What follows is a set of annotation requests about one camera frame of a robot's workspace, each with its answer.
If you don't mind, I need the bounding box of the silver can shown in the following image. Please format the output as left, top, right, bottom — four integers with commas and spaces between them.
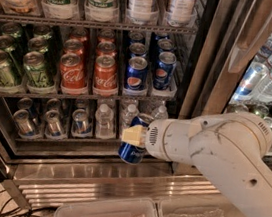
71, 109, 92, 137
44, 110, 67, 140
13, 109, 39, 138

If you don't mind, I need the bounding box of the water bottle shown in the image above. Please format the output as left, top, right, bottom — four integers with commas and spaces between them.
120, 104, 139, 130
95, 104, 115, 140
151, 105, 168, 120

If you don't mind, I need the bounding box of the wire shelf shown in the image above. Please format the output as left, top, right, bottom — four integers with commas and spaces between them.
0, 92, 176, 102
0, 13, 197, 35

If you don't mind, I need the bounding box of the rear right coca-cola can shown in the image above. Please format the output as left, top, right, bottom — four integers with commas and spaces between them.
97, 28, 116, 43

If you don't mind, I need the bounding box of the rear right green can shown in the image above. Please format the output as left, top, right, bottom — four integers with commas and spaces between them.
33, 25, 53, 40

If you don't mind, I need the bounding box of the left water bottle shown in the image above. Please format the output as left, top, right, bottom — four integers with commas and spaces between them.
95, 104, 115, 140

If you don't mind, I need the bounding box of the right water bottle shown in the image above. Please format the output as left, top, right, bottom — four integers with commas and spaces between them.
151, 105, 168, 120

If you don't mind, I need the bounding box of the middle water bottle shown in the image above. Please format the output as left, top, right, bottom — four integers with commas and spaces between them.
120, 104, 139, 130

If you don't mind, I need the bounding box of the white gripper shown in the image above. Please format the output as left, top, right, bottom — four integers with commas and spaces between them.
122, 119, 203, 165

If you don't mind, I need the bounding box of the rear left green can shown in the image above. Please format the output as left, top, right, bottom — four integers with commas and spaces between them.
1, 22, 23, 41

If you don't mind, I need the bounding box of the pepsi can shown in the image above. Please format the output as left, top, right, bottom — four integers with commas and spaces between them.
125, 56, 148, 91
153, 51, 177, 90
126, 31, 146, 46
127, 42, 147, 58
118, 113, 153, 165
157, 38, 175, 53

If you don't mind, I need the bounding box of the rear left coca-cola can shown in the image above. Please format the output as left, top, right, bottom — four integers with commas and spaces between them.
69, 27, 89, 44

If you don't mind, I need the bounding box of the right tea bottle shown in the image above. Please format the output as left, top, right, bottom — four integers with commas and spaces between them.
166, 0, 196, 27

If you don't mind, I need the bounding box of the front left coca-cola can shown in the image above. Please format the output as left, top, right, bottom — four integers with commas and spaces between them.
59, 53, 86, 90

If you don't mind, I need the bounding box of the front right green can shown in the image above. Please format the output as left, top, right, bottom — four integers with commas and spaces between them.
23, 51, 54, 88

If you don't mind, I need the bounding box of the steel fridge door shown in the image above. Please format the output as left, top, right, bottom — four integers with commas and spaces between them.
168, 0, 272, 188

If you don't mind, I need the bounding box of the bottom left silver can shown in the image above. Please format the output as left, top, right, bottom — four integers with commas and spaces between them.
13, 109, 39, 138

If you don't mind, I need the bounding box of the bottom middle silver can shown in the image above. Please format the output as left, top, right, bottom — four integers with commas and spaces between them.
44, 110, 67, 140

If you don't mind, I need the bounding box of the steel fridge base grille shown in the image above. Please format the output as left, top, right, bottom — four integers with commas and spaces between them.
2, 158, 217, 209

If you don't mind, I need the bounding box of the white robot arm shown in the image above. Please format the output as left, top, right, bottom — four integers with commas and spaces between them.
122, 112, 272, 217

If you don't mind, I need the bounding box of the coca-cola can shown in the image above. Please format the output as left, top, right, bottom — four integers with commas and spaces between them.
69, 27, 89, 44
59, 53, 86, 90
97, 28, 116, 43
63, 39, 84, 58
94, 55, 118, 91
96, 41, 117, 57

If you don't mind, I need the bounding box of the bottom right silver can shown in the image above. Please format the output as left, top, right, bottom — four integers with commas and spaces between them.
71, 109, 92, 137

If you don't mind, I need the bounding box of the middle wire shelf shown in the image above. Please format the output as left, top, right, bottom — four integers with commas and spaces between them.
0, 92, 176, 102

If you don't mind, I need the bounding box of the front right coca-cola can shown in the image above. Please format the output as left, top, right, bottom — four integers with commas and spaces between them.
94, 55, 118, 91

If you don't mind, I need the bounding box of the upper wire shelf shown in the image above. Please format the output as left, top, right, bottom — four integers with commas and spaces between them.
0, 13, 197, 35

